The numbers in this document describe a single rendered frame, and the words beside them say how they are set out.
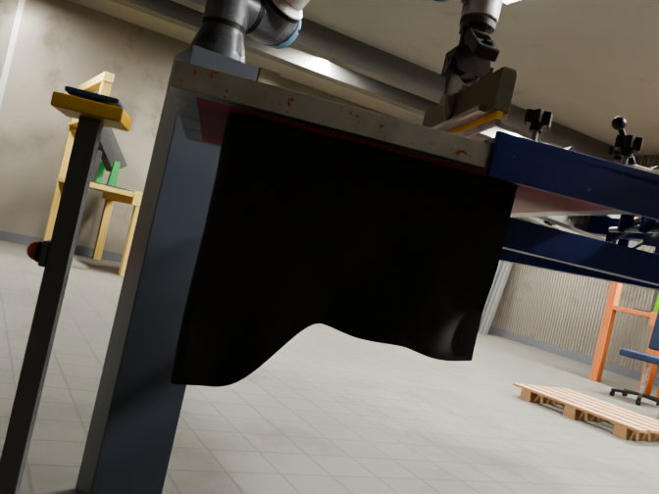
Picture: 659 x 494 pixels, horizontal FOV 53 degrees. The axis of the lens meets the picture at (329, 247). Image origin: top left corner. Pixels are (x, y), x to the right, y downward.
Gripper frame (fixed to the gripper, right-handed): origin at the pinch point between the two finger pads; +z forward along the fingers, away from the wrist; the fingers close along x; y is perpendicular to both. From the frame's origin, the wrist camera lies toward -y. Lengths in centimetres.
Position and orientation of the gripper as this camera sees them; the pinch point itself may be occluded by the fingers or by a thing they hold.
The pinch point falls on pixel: (459, 117)
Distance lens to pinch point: 134.6
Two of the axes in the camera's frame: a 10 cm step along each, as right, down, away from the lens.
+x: -9.6, -2.2, -1.8
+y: -1.7, -0.4, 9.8
